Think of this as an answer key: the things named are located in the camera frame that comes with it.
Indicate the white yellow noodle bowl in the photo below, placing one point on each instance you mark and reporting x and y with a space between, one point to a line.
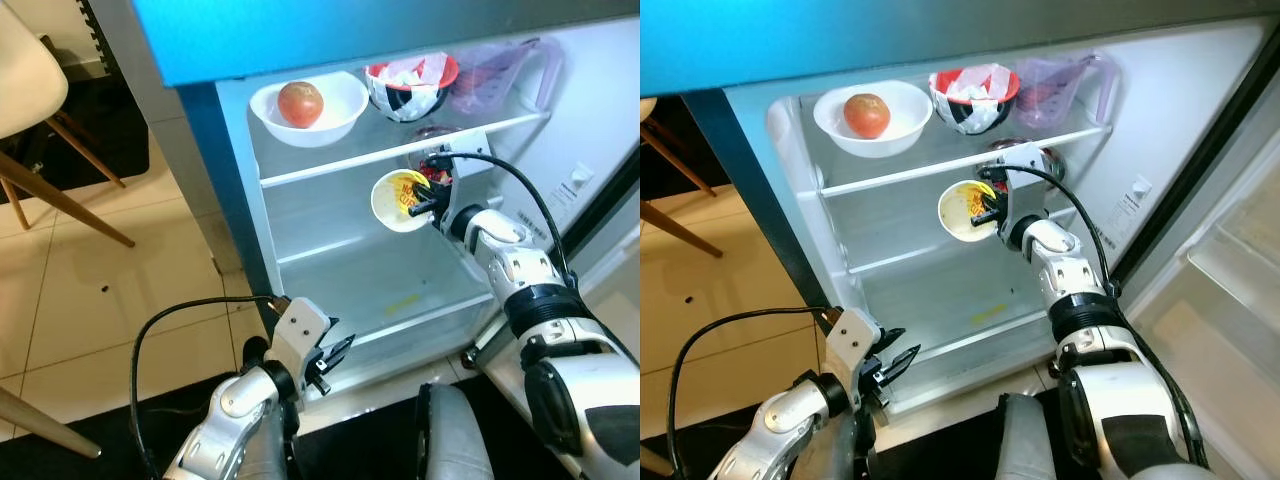
958 212
390 200

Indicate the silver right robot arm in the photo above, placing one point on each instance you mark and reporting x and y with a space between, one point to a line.
540 320
1090 330

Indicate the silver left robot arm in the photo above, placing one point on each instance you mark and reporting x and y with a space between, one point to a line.
235 410
780 430

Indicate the glass fridge shelf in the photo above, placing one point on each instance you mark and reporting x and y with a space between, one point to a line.
900 172
350 160

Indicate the white fridge thermostat dial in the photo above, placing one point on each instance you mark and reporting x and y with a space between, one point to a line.
1138 195
575 185

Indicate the white lined fridge door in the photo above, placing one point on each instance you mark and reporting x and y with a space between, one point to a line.
615 270
1220 280

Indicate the grey fridge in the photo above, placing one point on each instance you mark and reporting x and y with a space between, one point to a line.
300 30
900 30

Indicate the red black white bowl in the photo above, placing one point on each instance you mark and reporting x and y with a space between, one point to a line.
975 105
410 95

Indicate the plain white bowl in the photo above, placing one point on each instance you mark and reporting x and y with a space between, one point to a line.
905 130
340 120

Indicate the purple clear measuring jug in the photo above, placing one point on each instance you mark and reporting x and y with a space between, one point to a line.
1055 90
490 80

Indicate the grey robot right leg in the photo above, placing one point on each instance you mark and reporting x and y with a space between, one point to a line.
1025 440
455 430

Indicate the red tomato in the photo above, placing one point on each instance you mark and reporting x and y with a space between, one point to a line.
300 105
867 115

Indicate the white chair wooden legs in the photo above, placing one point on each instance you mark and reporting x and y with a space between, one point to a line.
680 225
25 60

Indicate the wooden furniture leg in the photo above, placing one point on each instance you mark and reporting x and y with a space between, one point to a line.
50 425

